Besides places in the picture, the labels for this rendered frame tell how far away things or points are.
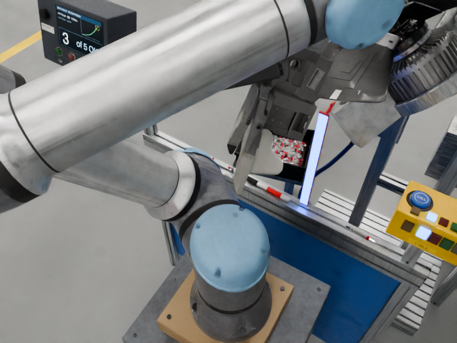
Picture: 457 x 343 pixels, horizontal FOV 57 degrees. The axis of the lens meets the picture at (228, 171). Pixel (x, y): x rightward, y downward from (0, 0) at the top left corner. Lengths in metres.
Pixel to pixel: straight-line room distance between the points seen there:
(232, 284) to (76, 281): 1.55
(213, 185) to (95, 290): 1.45
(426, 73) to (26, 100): 1.05
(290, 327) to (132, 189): 0.43
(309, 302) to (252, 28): 0.64
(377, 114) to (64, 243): 1.59
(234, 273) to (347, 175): 1.88
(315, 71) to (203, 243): 0.28
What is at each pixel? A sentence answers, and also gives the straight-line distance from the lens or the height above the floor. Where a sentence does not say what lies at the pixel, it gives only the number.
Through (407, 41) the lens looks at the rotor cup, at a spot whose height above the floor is 1.18.
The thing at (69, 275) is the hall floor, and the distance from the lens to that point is 2.14.
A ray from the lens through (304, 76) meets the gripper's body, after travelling 0.58.
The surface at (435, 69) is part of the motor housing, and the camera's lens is 1.23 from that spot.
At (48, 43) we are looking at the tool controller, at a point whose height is 1.12.
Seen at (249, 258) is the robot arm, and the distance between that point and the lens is 0.61.
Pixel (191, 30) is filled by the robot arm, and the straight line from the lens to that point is 0.35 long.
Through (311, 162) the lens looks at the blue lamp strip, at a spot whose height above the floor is 1.03.
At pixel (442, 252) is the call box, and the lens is 1.02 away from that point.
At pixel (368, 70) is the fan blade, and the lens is 1.10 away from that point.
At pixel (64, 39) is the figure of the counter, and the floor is 1.16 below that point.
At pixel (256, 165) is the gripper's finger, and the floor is 1.39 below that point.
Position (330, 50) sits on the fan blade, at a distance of 1.36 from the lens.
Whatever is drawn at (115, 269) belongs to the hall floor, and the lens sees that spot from 2.09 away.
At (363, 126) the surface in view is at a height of 0.98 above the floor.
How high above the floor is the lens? 1.80
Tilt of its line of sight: 50 degrees down
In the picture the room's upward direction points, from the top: straight up
